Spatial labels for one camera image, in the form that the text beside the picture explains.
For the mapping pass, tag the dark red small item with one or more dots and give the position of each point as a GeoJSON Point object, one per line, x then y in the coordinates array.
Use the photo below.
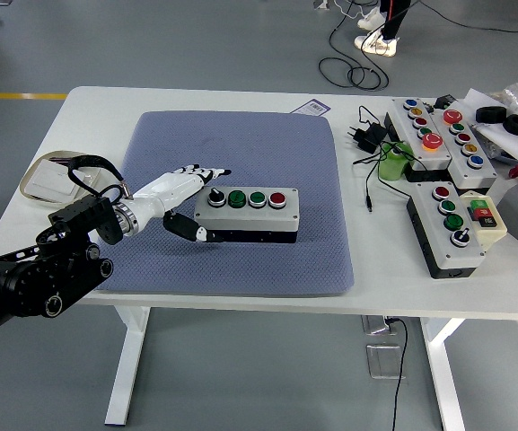
{"type": "Point", "coordinates": [56, 159]}

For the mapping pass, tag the person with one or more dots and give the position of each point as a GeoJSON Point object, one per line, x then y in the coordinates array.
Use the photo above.
{"type": "Point", "coordinates": [382, 45]}

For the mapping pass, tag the grey five-button box, narrow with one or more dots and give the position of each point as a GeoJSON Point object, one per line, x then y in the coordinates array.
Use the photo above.
{"type": "Point", "coordinates": [404, 119]}

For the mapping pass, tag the white paper sheet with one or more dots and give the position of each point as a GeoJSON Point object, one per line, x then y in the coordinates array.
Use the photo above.
{"type": "Point", "coordinates": [505, 141]}

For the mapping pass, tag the small grey charger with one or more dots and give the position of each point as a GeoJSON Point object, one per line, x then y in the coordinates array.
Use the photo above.
{"type": "Point", "coordinates": [321, 3]}

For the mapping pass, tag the grey four-button control box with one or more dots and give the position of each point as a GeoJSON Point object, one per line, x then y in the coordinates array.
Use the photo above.
{"type": "Point", "coordinates": [249, 217]}

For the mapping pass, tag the blue-grey textured mat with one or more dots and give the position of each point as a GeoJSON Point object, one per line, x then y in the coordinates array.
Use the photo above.
{"type": "Point", "coordinates": [263, 148]}

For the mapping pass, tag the small black connector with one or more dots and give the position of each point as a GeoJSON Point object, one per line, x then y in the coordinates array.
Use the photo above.
{"type": "Point", "coordinates": [445, 101]}

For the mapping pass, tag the grey four-button box with selector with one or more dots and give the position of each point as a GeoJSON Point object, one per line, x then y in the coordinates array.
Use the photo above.
{"type": "Point", "coordinates": [433, 220]}

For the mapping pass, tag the metal floor socket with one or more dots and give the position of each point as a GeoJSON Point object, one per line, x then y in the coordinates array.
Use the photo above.
{"type": "Point", "coordinates": [375, 325]}

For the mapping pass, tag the grey five-button box, wide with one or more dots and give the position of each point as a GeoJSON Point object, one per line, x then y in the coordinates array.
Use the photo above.
{"type": "Point", "coordinates": [449, 139]}

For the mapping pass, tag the green cylinder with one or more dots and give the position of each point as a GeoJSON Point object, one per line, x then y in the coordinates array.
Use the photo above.
{"type": "Point", "coordinates": [391, 168]}

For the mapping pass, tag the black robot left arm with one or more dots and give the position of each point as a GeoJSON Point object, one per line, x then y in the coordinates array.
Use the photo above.
{"type": "Point", "coordinates": [25, 283]}

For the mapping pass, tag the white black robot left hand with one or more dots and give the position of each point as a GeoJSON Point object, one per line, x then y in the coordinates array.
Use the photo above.
{"type": "Point", "coordinates": [164, 190]}

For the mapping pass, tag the metal floor box lid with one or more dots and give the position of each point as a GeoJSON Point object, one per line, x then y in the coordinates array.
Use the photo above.
{"type": "Point", "coordinates": [384, 361]}

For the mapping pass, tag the white table leg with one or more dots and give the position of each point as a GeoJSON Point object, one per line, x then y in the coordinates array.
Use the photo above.
{"type": "Point", "coordinates": [126, 359]}
{"type": "Point", "coordinates": [447, 381]}

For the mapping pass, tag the white wall switch plate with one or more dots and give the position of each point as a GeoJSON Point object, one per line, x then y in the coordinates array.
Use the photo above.
{"type": "Point", "coordinates": [50, 179]}

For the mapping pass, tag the white shallow dish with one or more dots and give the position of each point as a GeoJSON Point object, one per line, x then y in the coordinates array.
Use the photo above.
{"type": "Point", "coordinates": [26, 185]}

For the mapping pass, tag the beige red-green switch box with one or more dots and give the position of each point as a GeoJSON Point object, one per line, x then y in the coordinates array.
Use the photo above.
{"type": "Point", "coordinates": [494, 233]}

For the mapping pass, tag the purple white label card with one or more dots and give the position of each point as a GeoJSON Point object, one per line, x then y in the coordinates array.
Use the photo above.
{"type": "Point", "coordinates": [312, 107]}

